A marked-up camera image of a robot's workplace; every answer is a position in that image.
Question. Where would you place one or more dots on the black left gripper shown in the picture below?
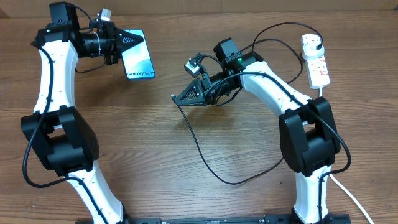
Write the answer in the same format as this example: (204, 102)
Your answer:
(115, 38)

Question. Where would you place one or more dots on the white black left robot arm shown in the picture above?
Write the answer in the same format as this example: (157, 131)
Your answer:
(58, 134)

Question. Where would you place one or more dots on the white power strip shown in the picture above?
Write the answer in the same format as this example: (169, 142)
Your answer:
(317, 73)

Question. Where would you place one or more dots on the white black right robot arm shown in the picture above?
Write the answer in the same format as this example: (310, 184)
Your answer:
(309, 141)

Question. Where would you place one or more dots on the blue Galaxy smartphone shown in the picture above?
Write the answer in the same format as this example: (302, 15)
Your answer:
(136, 60)

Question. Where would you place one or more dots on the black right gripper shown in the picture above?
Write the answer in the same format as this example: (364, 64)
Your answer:
(203, 88)

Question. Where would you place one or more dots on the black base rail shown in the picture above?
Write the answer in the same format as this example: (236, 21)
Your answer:
(267, 219)

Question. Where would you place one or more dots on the white charger plug adapter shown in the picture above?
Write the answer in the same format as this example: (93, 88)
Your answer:
(309, 43)

